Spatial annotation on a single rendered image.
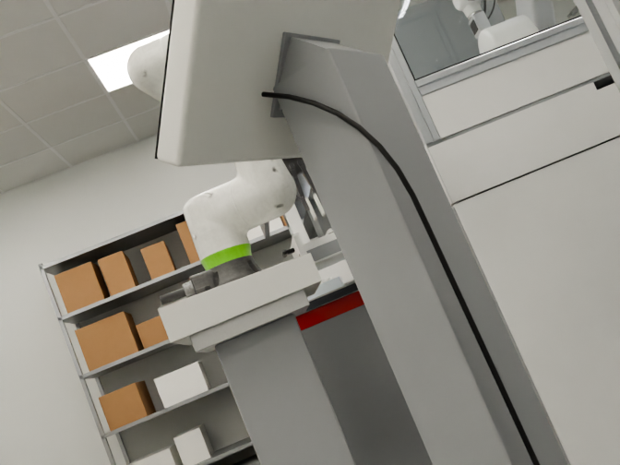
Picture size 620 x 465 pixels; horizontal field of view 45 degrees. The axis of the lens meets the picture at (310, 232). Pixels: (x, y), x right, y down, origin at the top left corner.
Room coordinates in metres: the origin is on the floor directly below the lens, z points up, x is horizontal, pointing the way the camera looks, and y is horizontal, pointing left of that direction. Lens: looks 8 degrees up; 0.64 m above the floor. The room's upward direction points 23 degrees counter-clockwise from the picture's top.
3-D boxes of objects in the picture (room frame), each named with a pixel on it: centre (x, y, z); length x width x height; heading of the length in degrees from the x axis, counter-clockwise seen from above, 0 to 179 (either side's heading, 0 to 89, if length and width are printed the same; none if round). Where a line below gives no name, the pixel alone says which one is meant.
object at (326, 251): (2.19, -0.16, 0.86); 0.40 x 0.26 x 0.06; 96
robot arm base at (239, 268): (1.84, 0.27, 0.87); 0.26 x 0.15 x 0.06; 102
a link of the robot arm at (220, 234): (1.85, 0.20, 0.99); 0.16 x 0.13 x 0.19; 74
